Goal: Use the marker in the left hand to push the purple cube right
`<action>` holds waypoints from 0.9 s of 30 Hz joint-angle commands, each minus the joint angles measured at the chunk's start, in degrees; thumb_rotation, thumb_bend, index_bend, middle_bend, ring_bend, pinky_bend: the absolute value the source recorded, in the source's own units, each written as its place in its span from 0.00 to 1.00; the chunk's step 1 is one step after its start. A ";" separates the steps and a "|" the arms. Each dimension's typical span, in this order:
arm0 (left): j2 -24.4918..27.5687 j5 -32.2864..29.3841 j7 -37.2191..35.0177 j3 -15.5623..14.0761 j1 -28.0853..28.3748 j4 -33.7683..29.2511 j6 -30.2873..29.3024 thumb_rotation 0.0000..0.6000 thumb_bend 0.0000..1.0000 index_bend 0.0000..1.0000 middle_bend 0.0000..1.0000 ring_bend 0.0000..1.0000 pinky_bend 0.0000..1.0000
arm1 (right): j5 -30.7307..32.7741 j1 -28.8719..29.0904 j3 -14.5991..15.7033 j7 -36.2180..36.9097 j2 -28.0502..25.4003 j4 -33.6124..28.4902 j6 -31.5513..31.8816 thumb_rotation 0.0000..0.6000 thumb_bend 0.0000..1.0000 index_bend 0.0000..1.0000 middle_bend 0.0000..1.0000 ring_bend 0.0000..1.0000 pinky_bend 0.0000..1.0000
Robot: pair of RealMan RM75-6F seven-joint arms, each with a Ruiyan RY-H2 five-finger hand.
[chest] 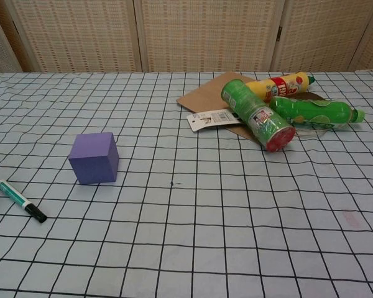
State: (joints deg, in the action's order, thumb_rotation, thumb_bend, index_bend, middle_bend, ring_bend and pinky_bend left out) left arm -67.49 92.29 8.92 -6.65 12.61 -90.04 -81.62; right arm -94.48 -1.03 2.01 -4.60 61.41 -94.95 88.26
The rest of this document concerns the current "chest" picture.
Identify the green plastic soda bottle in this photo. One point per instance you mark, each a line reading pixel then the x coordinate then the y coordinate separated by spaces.
pixel 314 111

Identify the yellow bottle red label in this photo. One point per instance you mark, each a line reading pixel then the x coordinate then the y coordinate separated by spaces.
pixel 276 85

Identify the purple foam cube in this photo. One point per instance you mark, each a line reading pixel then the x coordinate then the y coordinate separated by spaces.
pixel 94 161

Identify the white paper hang tag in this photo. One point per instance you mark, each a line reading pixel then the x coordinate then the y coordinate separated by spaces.
pixel 209 119

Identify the green whiteboard marker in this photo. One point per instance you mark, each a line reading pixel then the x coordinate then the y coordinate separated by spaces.
pixel 18 200

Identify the checked light blue tablecloth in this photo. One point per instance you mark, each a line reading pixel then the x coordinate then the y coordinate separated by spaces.
pixel 186 217

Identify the green chip can red lid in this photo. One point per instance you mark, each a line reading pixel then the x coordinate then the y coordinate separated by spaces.
pixel 256 114

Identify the brown cardboard sheet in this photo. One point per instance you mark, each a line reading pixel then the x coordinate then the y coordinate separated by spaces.
pixel 205 96

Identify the woven folding screen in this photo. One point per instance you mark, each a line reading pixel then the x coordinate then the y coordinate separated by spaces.
pixel 186 34

